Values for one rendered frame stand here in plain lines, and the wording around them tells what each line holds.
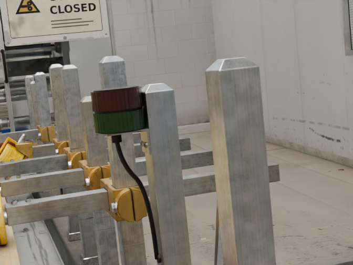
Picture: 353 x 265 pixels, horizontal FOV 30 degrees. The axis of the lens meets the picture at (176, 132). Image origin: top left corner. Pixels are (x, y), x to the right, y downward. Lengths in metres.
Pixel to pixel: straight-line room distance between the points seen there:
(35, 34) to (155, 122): 2.29
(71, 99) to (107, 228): 0.35
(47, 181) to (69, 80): 0.29
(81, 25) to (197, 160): 1.78
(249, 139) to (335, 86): 5.72
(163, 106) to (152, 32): 8.80
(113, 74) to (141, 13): 8.56
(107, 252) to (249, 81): 0.82
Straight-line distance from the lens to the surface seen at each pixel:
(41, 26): 3.04
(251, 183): 0.54
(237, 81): 0.53
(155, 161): 0.77
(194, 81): 9.69
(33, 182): 1.30
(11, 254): 1.02
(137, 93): 0.76
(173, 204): 0.79
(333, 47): 6.22
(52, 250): 2.06
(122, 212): 1.01
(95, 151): 1.27
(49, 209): 1.06
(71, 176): 1.31
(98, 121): 0.76
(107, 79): 1.01
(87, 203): 1.07
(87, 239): 1.56
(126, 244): 1.05
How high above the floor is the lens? 1.17
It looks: 7 degrees down
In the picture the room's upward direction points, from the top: 6 degrees counter-clockwise
